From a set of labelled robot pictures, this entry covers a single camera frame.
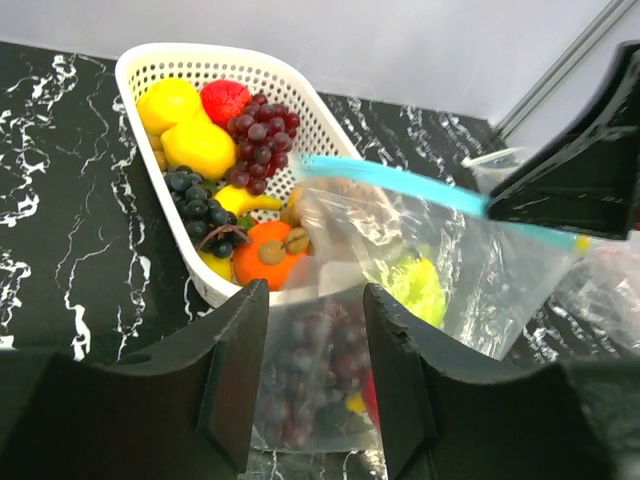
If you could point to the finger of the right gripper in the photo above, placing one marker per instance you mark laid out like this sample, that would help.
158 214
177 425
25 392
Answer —
586 179

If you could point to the white perforated plastic basket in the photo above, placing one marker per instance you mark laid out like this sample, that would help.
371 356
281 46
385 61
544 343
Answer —
142 66

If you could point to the crumpled clear plastic bag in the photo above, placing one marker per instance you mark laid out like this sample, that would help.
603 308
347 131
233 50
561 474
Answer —
602 288

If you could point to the dark purple grape bunch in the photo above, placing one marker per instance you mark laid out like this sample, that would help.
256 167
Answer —
211 228

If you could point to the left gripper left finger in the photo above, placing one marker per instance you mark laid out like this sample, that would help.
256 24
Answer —
182 408

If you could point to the yellow lemon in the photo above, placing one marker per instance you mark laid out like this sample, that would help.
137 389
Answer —
200 145

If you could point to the yellow pear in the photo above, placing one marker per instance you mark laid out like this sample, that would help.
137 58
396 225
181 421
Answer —
354 403

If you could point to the red strawberry fruit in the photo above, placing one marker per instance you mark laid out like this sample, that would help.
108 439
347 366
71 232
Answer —
224 99

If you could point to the brown walnuts cluster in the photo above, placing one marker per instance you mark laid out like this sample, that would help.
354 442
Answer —
321 203

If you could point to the yellow banana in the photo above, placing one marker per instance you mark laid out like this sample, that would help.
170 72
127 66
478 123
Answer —
239 201

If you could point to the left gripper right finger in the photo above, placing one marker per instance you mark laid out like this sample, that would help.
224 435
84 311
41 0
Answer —
447 411

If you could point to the clear zip top bag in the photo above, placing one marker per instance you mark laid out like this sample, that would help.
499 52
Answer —
494 275

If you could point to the orange fruit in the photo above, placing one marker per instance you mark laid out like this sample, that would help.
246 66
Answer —
275 249

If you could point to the red grape bunch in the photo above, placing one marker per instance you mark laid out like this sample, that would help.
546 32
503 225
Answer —
263 133
316 353

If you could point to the red apple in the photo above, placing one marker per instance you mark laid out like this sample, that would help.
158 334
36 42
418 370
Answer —
370 401

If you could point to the green pear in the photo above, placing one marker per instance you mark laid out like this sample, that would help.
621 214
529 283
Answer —
415 284

